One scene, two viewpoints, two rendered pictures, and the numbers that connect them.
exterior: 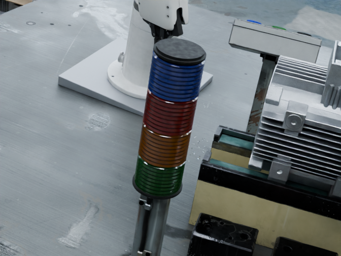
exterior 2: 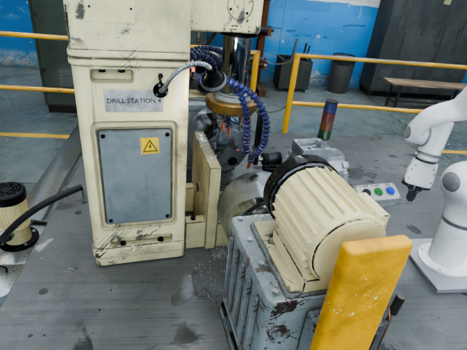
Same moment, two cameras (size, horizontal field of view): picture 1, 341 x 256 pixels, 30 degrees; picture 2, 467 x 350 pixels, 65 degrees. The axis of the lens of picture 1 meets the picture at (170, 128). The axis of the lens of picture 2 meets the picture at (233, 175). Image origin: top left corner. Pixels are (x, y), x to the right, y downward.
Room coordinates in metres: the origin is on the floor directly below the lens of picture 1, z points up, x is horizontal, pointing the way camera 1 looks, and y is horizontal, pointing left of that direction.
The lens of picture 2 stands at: (1.92, -1.20, 1.73)
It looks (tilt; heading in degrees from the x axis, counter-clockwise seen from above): 30 degrees down; 150
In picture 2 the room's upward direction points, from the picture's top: 6 degrees clockwise
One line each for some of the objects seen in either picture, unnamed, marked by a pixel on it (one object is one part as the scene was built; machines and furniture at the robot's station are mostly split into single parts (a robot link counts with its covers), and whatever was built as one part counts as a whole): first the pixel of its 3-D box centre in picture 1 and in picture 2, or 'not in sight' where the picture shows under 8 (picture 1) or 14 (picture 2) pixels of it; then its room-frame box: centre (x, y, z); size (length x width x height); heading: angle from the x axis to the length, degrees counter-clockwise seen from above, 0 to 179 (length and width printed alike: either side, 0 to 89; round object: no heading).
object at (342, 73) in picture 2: not in sight; (340, 73); (-2.79, 3.34, 0.30); 0.39 x 0.39 x 0.60
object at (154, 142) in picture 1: (165, 138); (326, 124); (0.66, 0.00, 1.10); 0.06 x 0.06 x 0.04
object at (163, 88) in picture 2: not in sight; (190, 80); (1.04, -0.85, 1.46); 0.18 x 0.11 x 0.13; 79
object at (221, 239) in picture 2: not in sight; (221, 228); (0.94, -0.67, 0.86); 0.07 x 0.06 x 0.12; 169
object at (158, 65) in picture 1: (176, 72); (330, 106); (0.66, 0.00, 1.19); 0.06 x 0.06 x 0.04
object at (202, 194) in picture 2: not in sight; (194, 189); (0.82, -0.74, 0.97); 0.30 x 0.11 x 0.34; 169
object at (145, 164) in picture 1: (159, 169); (324, 132); (0.66, 0.00, 1.05); 0.06 x 0.06 x 0.04
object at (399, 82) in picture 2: not in sight; (426, 96); (-1.65, 4.13, 0.22); 1.40 x 0.33 x 0.43; 67
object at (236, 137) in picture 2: not in sight; (215, 136); (0.52, -0.52, 1.04); 0.41 x 0.25 x 0.25; 169
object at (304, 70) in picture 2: not in sight; (294, 64); (-3.02, 2.53, 0.41); 0.52 x 0.47 x 0.82; 69
